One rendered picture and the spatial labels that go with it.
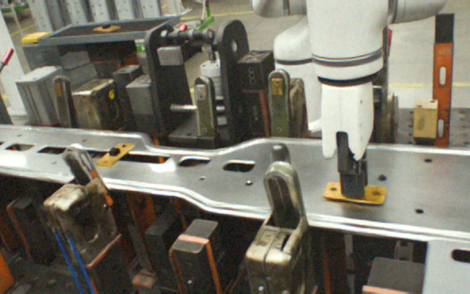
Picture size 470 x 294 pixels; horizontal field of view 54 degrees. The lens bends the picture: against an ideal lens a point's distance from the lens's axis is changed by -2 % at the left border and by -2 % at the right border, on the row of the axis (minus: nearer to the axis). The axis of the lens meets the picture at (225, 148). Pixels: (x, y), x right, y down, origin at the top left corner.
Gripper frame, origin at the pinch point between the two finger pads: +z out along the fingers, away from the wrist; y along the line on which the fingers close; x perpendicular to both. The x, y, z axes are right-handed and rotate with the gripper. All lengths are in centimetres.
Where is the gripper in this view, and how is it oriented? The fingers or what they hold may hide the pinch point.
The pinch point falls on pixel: (354, 177)
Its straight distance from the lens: 67.2
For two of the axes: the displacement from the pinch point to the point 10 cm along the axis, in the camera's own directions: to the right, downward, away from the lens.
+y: -4.2, 4.9, -7.7
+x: 8.9, 0.6, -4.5
